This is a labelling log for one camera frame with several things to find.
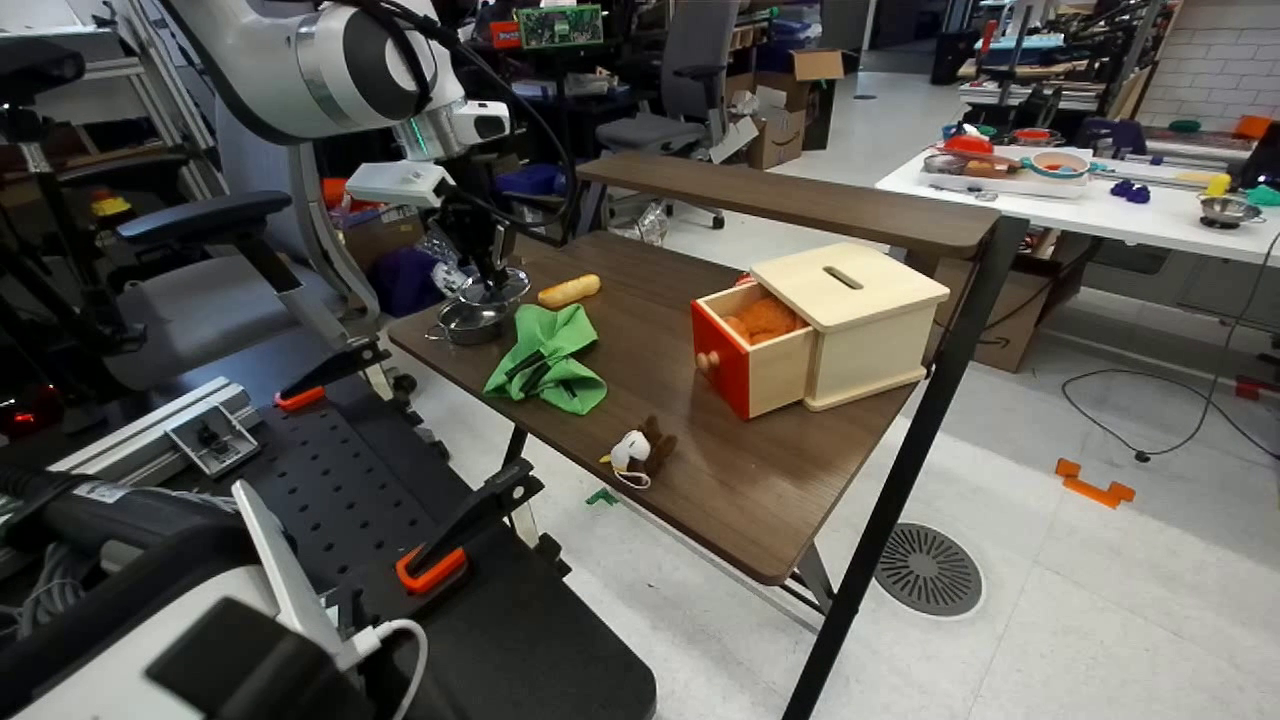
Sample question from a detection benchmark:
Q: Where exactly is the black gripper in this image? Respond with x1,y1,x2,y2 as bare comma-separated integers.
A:
435,190,517,269

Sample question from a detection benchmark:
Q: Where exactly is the round steel pot lid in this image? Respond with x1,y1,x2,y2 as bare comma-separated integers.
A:
432,266,529,311

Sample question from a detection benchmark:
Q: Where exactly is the red wooden drawer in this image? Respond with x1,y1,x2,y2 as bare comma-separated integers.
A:
691,278,811,419

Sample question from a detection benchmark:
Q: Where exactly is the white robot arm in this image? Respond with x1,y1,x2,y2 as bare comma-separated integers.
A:
162,0,511,269

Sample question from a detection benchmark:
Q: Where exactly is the steel pot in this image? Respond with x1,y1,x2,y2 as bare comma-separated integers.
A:
435,301,517,348

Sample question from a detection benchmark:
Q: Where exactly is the yellow corn toy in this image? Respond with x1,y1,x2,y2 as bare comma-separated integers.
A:
538,271,605,310

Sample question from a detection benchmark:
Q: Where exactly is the green cloth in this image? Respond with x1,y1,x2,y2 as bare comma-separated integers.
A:
486,306,610,418

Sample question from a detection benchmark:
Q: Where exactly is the black orange clamp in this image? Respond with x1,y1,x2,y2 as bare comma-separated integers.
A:
276,343,384,418
393,459,542,598

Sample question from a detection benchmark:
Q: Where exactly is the brown white plush toy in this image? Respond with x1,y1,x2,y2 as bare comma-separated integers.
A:
600,418,676,491

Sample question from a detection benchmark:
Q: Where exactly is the cardboard box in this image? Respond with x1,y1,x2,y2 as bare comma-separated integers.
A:
747,49,849,169

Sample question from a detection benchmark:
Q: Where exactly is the wooden box with slot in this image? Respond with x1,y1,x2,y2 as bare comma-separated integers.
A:
752,246,948,412

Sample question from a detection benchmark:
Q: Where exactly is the round floor drain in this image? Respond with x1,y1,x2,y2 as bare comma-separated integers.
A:
878,526,984,615

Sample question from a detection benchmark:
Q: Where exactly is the orange floor marker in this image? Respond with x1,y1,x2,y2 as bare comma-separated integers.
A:
1054,456,1137,510

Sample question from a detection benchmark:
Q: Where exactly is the white work table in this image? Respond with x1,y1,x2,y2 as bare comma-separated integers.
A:
879,132,1280,269

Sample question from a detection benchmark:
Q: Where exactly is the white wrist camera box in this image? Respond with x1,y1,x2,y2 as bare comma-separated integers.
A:
347,160,452,209

